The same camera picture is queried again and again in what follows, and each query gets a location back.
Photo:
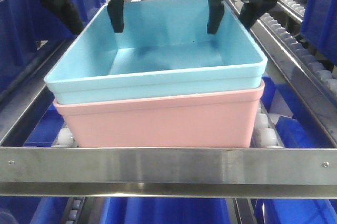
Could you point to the light blue plastic box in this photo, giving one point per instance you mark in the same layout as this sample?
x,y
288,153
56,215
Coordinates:
x,y
163,50

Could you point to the pink plastic box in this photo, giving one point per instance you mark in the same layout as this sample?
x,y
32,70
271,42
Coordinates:
x,y
158,121

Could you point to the blue bin left of shelf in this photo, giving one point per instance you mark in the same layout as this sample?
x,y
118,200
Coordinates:
x,y
25,23

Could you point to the blue bin of shelf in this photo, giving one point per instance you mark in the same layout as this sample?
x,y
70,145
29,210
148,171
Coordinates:
x,y
319,27
25,23

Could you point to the blue bin right of shelf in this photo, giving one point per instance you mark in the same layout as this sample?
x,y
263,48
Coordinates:
x,y
319,27

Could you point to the stainless steel shelf rack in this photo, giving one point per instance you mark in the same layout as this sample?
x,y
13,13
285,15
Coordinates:
x,y
177,172

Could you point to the white roller track right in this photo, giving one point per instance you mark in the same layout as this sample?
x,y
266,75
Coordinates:
x,y
323,69

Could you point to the blue bin bottom right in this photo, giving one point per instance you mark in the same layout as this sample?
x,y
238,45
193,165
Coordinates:
x,y
295,211

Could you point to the blue bin bottom centre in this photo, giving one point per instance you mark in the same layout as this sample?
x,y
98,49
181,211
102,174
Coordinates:
x,y
164,210

